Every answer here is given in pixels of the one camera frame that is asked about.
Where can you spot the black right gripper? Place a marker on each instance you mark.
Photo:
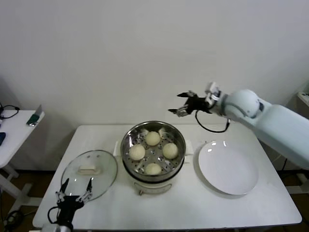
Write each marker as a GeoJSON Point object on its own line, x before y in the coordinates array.
{"type": "Point", "coordinates": [200, 105]}

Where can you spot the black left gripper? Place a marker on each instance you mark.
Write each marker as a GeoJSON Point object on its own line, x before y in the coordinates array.
{"type": "Point", "coordinates": [68, 205]}

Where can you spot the white steamed baozi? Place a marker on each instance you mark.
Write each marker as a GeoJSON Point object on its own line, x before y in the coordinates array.
{"type": "Point", "coordinates": [152, 169]}
{"type": "Point", "coordinates": [153, 138]}
{"type": "Point", "coordinates": [137, 152]}
{"type": "Point", "coordinates": [170, 150]}

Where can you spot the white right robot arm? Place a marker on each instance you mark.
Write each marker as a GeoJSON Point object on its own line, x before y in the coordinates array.
{"type": "Point", "coordinates": [272, 125]}

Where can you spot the stainless steel steamer basket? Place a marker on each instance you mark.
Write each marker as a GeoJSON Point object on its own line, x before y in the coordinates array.
{"type": "Point", "coordinates": [177, 166]}

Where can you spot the white round plate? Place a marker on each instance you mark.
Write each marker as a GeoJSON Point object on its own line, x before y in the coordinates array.
{"type": "Point", "coordinates": [227, 166]}

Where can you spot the white electric cooker base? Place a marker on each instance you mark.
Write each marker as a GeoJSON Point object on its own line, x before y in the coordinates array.
{"type": "Point", "coordinates": [152, 187]}

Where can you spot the white side table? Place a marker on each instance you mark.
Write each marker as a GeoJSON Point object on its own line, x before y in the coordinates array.
{"type": "Point", "coordinates": [19, 125]}

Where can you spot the dark blue object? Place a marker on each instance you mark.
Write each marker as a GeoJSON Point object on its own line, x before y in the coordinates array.
{"type": "Point", "coordinates": [2, 139]}

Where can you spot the white shelf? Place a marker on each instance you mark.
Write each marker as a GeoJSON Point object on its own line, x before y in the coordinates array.
{"type": "Point", "coordinates": [303, 96]}

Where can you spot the white furniture foot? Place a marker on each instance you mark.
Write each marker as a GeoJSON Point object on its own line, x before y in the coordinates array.
{"type": "Point", "coordinates": [303, 180]}

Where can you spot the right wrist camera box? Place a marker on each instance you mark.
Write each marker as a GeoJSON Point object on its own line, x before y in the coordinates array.
{"type": "Point", "coordinates": [213, 91]}

